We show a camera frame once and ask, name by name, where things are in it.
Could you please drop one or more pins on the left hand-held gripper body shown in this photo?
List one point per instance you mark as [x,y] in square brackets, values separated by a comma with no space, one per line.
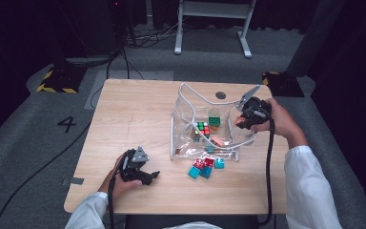
[133,165]

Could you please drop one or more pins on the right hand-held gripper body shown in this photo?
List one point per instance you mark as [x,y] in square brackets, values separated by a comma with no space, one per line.
[257,109]

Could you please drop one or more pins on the small salmon building block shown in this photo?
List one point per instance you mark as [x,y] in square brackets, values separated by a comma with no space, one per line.
[239,120]

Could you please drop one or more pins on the orange building block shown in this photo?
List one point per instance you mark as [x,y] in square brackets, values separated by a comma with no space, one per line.
[214,128]

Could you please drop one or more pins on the green building block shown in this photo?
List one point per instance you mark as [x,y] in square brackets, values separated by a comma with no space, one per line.
[214,121]

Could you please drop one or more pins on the long salmon building block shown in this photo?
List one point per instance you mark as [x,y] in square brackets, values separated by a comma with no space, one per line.
[217,141]

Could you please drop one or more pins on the multicoloured puzzle cube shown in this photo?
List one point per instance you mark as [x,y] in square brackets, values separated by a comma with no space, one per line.
[203,129]

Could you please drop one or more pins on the small teal building block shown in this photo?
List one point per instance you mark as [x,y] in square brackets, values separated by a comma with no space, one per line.
[209,148]

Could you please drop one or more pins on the red building block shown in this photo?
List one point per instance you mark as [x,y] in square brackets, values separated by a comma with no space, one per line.
[208,161]
[199,163]

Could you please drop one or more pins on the blue building block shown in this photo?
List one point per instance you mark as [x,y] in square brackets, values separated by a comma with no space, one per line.
[206,171]

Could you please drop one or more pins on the clear plastic bag white trim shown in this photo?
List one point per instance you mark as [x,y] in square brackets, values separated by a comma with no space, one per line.
[184,108]

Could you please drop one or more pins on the person's left hand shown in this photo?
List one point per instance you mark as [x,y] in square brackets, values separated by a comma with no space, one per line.
[120,187]

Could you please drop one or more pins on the person's right hand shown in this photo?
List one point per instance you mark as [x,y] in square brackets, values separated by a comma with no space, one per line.
[282,124]

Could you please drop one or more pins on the dark table grommet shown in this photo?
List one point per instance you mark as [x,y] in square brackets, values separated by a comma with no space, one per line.
[220,95]

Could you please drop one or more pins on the black yellow striped base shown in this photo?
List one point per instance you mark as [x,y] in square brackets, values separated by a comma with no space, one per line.
[282,84]
[60,79]

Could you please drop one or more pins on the grey tape strip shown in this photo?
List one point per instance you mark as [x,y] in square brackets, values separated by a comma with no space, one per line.
[76,181]

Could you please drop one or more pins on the person's white coat front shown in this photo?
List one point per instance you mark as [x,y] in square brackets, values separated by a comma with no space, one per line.
[197,225]

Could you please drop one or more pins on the black equipment stand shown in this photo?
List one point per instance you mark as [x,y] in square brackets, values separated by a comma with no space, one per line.
[95,28]

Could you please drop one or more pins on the grey slanted post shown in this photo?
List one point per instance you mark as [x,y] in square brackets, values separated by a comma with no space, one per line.
[314,41]

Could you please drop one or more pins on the white metal desk frame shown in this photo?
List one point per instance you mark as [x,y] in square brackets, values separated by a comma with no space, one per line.
[214,9]

